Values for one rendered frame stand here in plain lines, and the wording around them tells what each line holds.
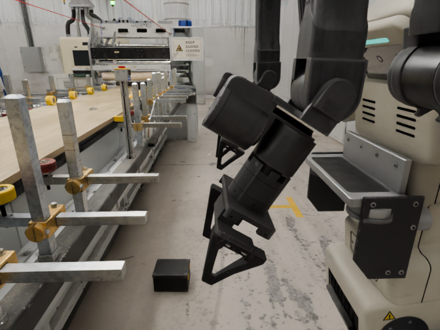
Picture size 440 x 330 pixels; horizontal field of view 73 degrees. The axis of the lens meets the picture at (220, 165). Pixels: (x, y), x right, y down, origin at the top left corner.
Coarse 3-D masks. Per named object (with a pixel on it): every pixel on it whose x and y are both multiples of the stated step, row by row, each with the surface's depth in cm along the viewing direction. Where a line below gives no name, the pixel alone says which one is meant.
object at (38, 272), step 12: (12, 264) 66; (24, 264) 66; (36, 264) 66; (48, 264) 66; (60, 264) 66; (72, 264) 66; (84, 264) 66; (96, 264) 66; (108, 264) 66; (120, 264) 66; (0, 276) 64; (12, 276) 64; (24, 276) 64; (36, 276) 64; (48, 276) 64; (60, 276) 64; (72, 276) 64; (84, 276) 64; (96, 276) 65; (108, 276) 65; (120, 276) 65
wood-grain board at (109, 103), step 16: (80, 96) 323; (96, 96) 323; (112, 96) 323; (32, 112) 221; (48, 112) 221; (80, 112) 221; (96, 112) 221; (112, 112) 221; (0, 128) 166; (48, 128) 166; (80, 128) 166; (96, 128) 171; (0, 144) 134; (48, 144) 134; (0, 160) 112; (16, 160) 112; (0, 176) 96; (16, 176) 100
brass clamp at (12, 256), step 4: (8, 252) 68; (12, 252) 68; (4, 256) 67; (8, 256) 67; (12, 256) 68; (0, 260) 66; (4, 260) 66; (8, 260) 67; (12, 260) 68; (16, 260) 70; (0, 264) 64; (4, 264) 65; (0, 268) 64; (0, 280) 64; (0, 284) 64; (4, 284) 65; (0, 288) 64
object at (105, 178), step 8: (48, 176) 110; (56, 176) 110; (64, 176) 110; (88, 176) 110; (96, 176) 110; (104, 176) 110; (112, 176) 110; (120, 176) 110; (128, 176) 110; (136, 176) 110; (144, 176) 111; (152, 176) 111; (48, 184) 110; (56, 184) 110; (64, 184) 110
